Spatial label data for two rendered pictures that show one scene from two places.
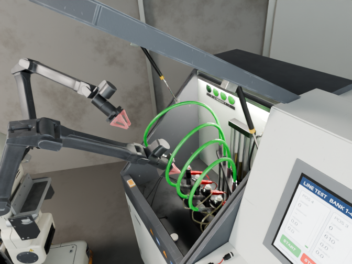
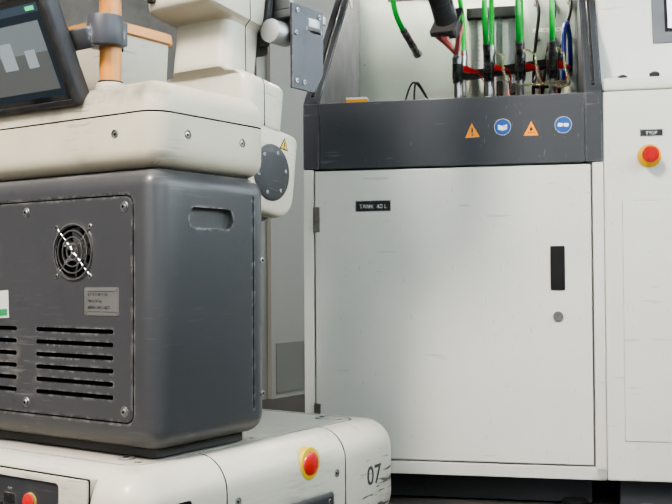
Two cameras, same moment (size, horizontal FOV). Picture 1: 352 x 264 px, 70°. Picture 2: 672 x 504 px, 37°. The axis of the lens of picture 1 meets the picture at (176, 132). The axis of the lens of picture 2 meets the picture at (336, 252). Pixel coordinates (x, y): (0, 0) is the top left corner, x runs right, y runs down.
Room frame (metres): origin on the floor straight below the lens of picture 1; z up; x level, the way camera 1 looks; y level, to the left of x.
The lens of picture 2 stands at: (-0.50, 2.16, 0.54)
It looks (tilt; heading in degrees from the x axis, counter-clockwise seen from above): 1 degrees up; 310
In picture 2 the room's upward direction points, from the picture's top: straight up
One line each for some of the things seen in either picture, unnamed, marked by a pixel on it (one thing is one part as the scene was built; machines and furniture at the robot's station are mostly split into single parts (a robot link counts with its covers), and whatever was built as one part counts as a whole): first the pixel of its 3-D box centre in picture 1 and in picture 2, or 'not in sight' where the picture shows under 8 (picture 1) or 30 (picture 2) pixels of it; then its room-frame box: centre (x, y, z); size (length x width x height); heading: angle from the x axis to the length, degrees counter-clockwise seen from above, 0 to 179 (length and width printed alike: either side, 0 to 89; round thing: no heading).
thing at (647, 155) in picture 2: not in sight; (650, 154); (0.41, -0.01, 0.80); 0.05 x 0.04 x 0.05; 28
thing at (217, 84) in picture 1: (232, 91); not in sight; (1.07, -0.28, 1.43); 0.54 x 0.03 x 0.02; 28
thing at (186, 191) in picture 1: (202, 210); not in sight; (0.84, -0.10, 0.91); 0.34 x 0.10 x 0.15; 28
